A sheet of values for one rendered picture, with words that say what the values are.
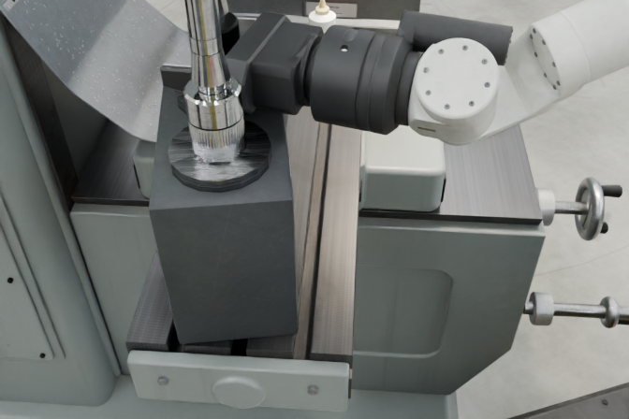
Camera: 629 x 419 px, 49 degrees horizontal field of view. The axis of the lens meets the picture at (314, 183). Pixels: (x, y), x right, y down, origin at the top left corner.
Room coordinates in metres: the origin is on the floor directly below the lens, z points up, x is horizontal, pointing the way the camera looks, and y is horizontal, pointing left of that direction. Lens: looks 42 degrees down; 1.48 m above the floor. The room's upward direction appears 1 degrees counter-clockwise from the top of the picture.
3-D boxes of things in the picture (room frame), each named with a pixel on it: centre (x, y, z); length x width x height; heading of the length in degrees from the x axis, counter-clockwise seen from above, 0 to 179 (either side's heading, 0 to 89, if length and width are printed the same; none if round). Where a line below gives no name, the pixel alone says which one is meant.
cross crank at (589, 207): (0.91, -0.47, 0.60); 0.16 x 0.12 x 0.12; 85
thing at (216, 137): (0.47, 0.08, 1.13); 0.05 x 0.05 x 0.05
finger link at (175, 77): (0.52, 0.11, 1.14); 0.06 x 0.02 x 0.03; 70
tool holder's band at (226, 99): (0.47, 0.08, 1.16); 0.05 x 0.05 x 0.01
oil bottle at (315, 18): (0.93, -0.01, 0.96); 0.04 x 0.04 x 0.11
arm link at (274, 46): (0.54, 0.01, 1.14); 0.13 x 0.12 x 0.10; 160
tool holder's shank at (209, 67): (0.47, 0.08, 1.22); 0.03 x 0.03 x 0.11
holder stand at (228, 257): (0.52, 0.09, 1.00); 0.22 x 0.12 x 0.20; 5
